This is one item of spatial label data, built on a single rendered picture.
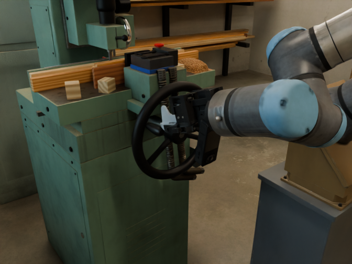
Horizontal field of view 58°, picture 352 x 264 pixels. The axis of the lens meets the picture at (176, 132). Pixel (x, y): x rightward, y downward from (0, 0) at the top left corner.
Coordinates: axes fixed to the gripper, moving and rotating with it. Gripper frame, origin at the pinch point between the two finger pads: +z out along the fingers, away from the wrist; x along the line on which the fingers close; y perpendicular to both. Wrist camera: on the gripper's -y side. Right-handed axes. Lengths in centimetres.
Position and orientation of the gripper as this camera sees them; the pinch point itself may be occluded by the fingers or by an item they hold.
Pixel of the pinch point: (165, 126)
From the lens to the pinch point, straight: 78.2
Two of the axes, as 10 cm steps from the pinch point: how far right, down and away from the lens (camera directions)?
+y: -2.3, -9.6, -1.6
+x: -7.7, 2.8, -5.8
